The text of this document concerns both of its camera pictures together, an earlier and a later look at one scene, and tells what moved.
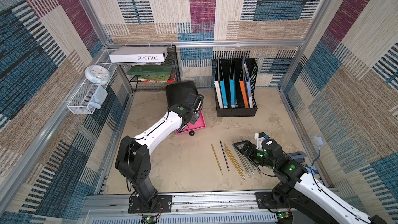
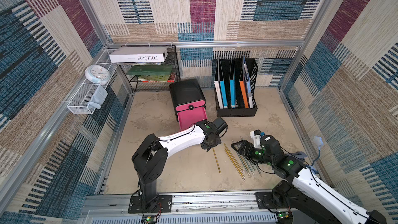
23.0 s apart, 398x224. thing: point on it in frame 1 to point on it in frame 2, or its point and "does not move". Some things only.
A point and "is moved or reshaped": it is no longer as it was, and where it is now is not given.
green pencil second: (252, 171) does not move
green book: (164, 69) does not move
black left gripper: (196, 115) to (206, 147)
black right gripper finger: (246, 148) does not move
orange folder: (244, 94) does not move
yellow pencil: (216, 158) does not move
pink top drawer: (200, 123) is moved or reshaped
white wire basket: (85, 102) does not move
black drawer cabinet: (175, 93) is moved or reshaped
